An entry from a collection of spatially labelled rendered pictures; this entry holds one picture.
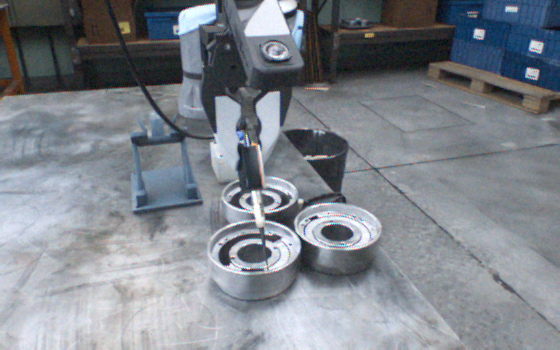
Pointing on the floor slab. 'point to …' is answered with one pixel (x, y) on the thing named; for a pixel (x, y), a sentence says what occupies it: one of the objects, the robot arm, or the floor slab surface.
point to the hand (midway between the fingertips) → (248, 160)
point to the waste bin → (312, 139)
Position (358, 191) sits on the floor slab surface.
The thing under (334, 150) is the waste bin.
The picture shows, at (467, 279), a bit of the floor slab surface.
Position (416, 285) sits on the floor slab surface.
